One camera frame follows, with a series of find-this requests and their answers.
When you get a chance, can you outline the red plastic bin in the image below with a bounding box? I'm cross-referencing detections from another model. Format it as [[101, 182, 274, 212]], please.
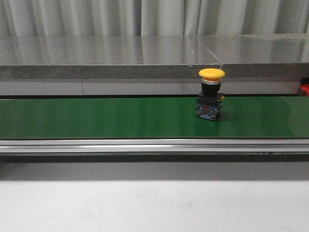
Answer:
[[299, 83, 309, 97]]

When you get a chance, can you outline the grey stone countertop left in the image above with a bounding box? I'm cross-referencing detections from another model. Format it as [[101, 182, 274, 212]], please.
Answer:
[[0, 36, 219, 80]]

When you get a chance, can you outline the aluminium conveyor frame rail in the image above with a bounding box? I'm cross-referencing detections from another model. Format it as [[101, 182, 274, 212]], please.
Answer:
[[0, 138, 309, 155]]

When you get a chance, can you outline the grey curtain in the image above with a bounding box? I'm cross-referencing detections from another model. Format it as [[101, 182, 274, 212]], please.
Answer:
[[0, 0, 309, 37]]

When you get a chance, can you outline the green conveyor belt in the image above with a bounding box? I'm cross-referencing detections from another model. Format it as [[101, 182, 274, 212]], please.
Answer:
[[0, 96, 309, 139]]

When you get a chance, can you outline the grey stone countertop right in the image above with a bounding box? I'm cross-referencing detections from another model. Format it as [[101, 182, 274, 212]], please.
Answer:
[[197, 33, 309, 80]]

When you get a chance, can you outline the grey stone countertop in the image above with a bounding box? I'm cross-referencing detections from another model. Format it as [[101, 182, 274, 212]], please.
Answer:
[[197, 33, 309, 80], [0, 36, 219, 80]]

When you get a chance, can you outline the yellow mushroom push button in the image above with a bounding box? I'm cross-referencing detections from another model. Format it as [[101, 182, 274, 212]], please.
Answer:
[[195, 68, 225, 121]]

